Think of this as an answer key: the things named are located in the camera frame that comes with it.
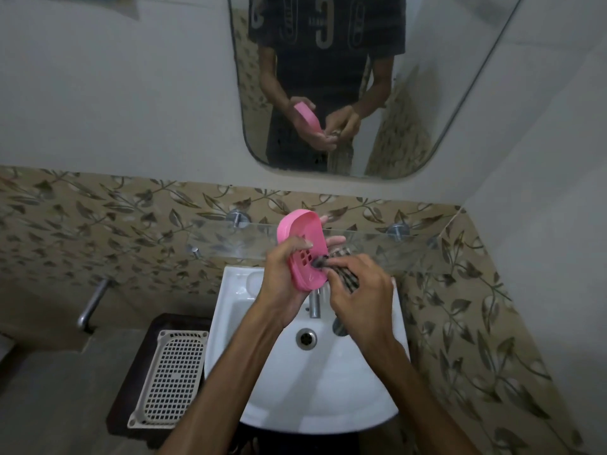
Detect white ceramic sink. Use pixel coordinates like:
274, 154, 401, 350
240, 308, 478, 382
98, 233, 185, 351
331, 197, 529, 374
204, 265, 411, 434

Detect rounded wall mirror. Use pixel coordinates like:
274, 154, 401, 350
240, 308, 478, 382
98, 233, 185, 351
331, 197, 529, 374
226, 0, 527, 181

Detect chrome sink faucet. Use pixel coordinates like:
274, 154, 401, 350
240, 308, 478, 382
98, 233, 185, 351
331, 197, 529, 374
308, 286, 331, 320

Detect white perforated plastic basket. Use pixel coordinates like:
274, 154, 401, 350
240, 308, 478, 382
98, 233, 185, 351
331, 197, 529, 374
126, 329, 209, 430

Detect person's left hand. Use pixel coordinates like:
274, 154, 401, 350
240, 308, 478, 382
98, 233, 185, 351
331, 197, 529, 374
255, 215, 347, 330

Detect person's right forearm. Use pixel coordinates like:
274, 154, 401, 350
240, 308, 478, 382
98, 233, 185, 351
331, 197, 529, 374
360, 336, 482, 455

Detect pink plastic soap dish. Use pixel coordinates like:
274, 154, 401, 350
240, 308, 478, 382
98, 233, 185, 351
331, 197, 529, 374
276, 209, 329, 293

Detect person's right hand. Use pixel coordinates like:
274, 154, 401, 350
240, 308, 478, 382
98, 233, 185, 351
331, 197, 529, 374
310, 253, 395, 349

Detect clear glass shelf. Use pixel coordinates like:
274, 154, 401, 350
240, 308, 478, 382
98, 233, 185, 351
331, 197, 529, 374
187, 221, 442, 276

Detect dark brown stool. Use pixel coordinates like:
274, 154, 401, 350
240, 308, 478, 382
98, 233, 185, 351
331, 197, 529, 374
105, 313, 214, 441

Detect checkered cleaning cloth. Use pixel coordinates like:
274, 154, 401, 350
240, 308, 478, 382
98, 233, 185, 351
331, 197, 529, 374
310, 247, 361, 338

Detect person's left forearm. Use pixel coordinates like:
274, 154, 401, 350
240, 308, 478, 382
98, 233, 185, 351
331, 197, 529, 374
159, 307, 297, 455

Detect chrome wall tap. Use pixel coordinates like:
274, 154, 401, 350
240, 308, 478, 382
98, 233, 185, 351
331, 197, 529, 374
77, 275, 114, 333

